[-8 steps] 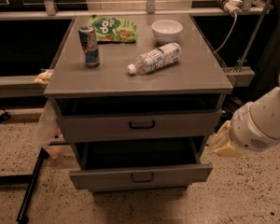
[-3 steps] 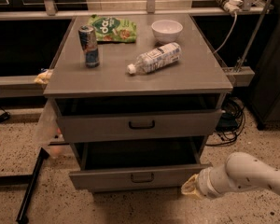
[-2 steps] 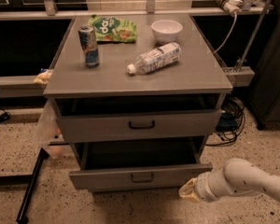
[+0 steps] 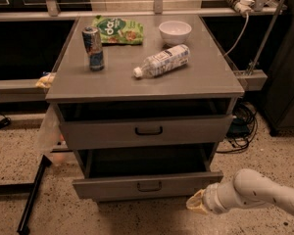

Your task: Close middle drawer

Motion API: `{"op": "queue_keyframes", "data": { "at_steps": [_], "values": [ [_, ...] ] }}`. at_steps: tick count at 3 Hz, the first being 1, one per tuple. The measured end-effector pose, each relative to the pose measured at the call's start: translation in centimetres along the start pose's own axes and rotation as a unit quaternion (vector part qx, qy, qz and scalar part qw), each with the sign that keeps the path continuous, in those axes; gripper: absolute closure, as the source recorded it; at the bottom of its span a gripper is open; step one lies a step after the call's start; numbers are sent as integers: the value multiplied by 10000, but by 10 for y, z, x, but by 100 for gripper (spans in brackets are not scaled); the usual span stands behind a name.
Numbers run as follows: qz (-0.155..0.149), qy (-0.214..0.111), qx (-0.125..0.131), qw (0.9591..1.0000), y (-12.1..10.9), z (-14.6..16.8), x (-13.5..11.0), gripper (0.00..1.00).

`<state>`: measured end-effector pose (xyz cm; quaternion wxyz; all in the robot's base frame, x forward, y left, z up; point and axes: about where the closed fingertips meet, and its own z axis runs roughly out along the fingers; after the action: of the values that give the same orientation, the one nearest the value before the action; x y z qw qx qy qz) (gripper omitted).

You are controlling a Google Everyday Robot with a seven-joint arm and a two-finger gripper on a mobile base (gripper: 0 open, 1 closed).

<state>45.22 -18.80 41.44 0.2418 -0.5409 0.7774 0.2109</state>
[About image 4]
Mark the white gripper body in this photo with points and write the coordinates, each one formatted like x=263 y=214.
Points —
x=210 y=197

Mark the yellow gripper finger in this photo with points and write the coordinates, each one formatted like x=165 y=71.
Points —
x=195 y=203

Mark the grey drawer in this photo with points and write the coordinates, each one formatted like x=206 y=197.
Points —
x=104 y=134
x=135 y=173

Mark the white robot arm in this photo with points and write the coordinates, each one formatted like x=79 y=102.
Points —
x=248 y=189

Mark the grey top drawer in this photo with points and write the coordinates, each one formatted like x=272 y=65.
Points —
x=104 y=134

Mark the grey drawer cabinet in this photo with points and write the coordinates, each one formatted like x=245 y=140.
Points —
x=204 y=87

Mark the dark cabinet at right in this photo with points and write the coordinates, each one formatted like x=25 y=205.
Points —
x=277 y=97

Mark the metal diagonal rod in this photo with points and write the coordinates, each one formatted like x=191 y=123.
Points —
x=277 y=12

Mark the clear plastic water bottle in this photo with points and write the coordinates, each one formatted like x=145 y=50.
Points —
x=163 y=62

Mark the clear plastic bag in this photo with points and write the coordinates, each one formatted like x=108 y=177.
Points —
x=50 y=142

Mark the black metal floor bar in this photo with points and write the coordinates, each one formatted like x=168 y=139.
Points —
x=31 y=189

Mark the white bowl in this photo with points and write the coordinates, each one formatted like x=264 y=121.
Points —
x=174 y=32

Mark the green chip bag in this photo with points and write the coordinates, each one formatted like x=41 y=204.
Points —
x=119 y=31

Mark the white power strip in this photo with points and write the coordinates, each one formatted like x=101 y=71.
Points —
x=243 y=7

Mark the blue energy drink can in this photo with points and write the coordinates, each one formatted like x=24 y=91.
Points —
x=93 y=46

